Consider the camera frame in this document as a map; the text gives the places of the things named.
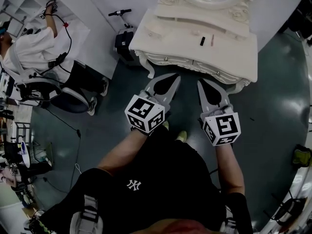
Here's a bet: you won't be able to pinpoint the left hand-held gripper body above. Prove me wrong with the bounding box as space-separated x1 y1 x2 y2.
124 91 171 134

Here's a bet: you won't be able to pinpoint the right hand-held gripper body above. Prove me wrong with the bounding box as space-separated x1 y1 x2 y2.
200 104 241 147

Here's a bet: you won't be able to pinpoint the white ornate dressing table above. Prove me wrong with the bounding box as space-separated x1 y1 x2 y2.
128 0 258 94

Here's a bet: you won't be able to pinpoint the small white tray box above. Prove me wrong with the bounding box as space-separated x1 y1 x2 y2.
144 20 163 37

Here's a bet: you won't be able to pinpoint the person's left forearm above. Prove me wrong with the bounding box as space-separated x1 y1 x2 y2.
97 128 156 177

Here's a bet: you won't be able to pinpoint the person's right forearm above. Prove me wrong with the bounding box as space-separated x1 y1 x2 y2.
214 144 245 196

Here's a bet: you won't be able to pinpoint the person's black trousers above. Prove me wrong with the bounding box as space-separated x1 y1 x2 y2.
146 125 195 160

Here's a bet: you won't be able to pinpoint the person's right yellow-green shoe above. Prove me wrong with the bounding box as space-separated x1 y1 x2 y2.
175 130 188 142

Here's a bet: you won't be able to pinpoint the black scooter suitcase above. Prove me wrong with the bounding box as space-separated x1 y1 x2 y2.
108 8 136 65

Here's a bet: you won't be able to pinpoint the white cabinet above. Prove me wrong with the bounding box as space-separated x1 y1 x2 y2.
52 8 119 80

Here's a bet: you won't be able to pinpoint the grey office chair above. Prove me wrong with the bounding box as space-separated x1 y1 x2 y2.
14 78 90 114

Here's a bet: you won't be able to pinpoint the person's black t-shirt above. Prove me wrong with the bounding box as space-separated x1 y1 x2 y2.
41 140 254 234

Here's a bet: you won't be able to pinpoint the black metal chair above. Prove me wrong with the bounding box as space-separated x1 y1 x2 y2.
263 191 308 226

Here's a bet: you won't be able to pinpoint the black floor cable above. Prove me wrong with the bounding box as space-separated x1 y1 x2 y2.
45 107 81 197

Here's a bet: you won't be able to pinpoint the grey backpack strap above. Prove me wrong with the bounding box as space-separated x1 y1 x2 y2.
70 195 107 234
219 205 238 234

